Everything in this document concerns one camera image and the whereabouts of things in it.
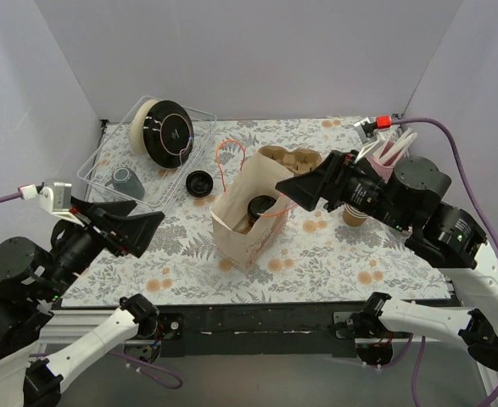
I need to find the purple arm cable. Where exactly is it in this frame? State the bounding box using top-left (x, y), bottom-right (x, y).
top-left (0, 186), bottom-right (184, 389)
top-left (379, 114), bottom-right (498, 407)

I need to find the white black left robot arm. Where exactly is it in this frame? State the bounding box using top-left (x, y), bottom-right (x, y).
top-left (0, 198), bottom-right (164, 406)

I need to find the kraft paper takeout bag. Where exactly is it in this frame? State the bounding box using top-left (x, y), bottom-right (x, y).
top-left (210, 139), bottom-right (295, 273)

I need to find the aluminium frame rail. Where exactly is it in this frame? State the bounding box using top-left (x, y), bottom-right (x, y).
top-left (13, 307), bottom-right (498, 407)

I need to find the floral patterned tablecloth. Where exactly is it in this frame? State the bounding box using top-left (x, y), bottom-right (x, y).
top-left (62, 117), bottom-right (450, 308)

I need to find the brown paper coffee cup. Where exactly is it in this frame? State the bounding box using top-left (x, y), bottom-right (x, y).
top-left (248, 214), bottom-right (259, 227)

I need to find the black coffee cup lid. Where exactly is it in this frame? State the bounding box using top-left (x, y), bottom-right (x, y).
top-left (247, 195), bottom-right (277, 218)

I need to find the stack of paper cups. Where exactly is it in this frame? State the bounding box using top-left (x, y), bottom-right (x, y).
top-left (343, 204), bottom-right (368, 227)

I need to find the pink straw holder cup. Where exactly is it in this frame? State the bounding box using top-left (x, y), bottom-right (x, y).
top-left (369, 142), bottom-right (406, 181)

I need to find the brown pulp cup carrier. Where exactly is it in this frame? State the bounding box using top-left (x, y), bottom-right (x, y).
top-left (258, 145), bottom-right (323, 176)

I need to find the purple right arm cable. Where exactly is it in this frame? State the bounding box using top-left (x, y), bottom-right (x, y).
top-left (379, 114), bottom-right (498, 407)

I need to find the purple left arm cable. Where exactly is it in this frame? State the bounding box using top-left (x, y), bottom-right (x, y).
top-left (0, 186), bottom-right (184, 389)

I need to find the brown pulp cup tray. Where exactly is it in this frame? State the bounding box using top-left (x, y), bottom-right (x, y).
top-left (232, 216), bottom-right (254, 235)

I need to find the black table front rail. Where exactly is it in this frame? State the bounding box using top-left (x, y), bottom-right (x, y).
top-left (108, 301), bottom-right (411, 360)

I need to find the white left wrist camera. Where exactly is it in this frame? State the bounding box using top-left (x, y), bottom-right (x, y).
top-left (18, 179), bottom-right (84, 226)

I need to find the cream round plate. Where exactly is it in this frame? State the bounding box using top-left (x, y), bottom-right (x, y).
top-left (128, 98), bottom-right (158, 156)

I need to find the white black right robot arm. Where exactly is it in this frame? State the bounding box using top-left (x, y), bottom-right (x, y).
top-left (276, 151), bottom-right (498, 371)

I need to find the dark green mug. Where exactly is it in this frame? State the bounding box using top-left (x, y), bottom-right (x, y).
top-left (105, 167), bottom-right (145, 199)

